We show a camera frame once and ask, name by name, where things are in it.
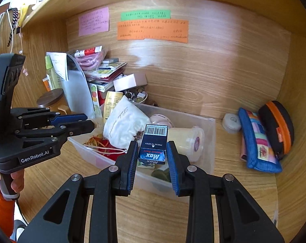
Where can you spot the dotted black headband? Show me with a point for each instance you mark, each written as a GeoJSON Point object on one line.
{"type": "Point", "coordinates": [14, 17]}

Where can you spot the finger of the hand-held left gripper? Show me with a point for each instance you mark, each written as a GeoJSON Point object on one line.
{"type": "Point", "coordinates": [77, 127]}
{"type": "Point", "coordinates": [69, 117]}

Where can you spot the red cloth item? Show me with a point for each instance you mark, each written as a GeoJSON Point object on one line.
{"type": "Point", "coordinates": [105, 141]}

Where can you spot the brown jar with wooden lid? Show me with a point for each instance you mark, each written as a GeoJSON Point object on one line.
{"type": "Point", "coordinates": [50, 98]}

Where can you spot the fruit printed box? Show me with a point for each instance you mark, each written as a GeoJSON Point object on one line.
{"type": "Point", "coordinates": [94, 98]}

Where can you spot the orange tube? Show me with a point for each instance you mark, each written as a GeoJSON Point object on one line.
{"type": "Point", "coordinates": [46, 84]}

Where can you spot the white printed paper sheet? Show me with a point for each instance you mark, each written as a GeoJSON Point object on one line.
{"type": "Point", "coordinates": [58, 64]}

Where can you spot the green paper note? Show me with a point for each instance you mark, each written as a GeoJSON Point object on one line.
{"type": "Point", "coordinates": [145, 15]}

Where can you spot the person's left hand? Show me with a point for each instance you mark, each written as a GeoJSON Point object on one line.
{"type": "Point", "coordinates": [17, 182]}

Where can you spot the black case with orange zipper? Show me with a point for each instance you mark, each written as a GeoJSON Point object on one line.
{"type": "Point", "coordinates": [277, 124]}

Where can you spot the stack of books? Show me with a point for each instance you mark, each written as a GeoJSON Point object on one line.
{"type": "Point", "coordinates": [107, 74]}

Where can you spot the pink paper note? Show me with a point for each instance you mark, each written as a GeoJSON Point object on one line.
{"type": "Point", "coordinates": [93, 21]}

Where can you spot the green bottle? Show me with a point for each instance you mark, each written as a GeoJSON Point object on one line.
{"type": "Point", "coordinates": [51, 73]}

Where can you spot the blue staple box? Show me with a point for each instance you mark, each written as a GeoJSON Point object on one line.
{"type": "Point", "coordinates": [153, 144]}

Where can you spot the clear plastic storage box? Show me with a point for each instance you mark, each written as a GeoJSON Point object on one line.
{"type": "Point", "coordinates": [207, 144]}

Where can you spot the glass bowl of trinkets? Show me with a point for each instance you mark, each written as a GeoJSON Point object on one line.
{"type": "Point", "coordinates": [139, 96]}

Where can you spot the cream cotton pad pack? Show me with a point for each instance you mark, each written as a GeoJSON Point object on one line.
{"type": "Point", "coordinates": [183, 141]}

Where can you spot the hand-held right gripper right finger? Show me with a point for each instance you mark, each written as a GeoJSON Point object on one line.
{"type": "Point", "coordinates": [173, 167]}

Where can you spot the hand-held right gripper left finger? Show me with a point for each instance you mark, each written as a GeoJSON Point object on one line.
{"type": "Point", "coordinates": [131, 167]}

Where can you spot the translucent white folder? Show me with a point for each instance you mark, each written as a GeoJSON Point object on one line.
{"type": "Point", "coordinates": [77, 93]}

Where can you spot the wooden desktop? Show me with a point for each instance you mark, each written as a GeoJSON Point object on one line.
{"type": "Point", "coordinates": [155, 212]}

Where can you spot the small white cardboard box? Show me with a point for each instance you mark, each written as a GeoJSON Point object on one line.
{"type": "Point", "coordinates": [129, 82]}

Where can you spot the orange paper note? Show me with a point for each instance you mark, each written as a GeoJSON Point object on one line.
{"type": "Point", "coordinates": [153, 31]}

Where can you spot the cream cosmetic tube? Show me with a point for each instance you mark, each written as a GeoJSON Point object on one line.
{"type": "Point", "coordinates": [112, 103]}

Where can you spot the red white packet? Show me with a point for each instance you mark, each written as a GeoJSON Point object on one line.
{"type": "Point", "coordinates": [88, 52]}

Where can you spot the white round jar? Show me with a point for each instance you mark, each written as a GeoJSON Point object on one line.
{"type": "Point", "coordinates": [231, 122]}

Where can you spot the person's left forearm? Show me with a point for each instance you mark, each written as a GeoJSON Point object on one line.
{"type": "Point", "coordinates": [1, 207]}

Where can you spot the yellow hanging item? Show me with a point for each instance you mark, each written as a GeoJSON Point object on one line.
{"type": "Point", "coordinates": [24, 14]}

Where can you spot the pink round desk vacuum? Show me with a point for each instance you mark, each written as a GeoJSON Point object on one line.
{"type": "Point", "coordinates": [159, 119]}

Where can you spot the black chair part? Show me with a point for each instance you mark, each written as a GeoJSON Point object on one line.
{"type": "Point", "coordinates": [19, 231]}

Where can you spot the blue patchwork pouch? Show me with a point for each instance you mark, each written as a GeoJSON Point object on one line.
{"type": "Point", "coordinates": [259, 144]}

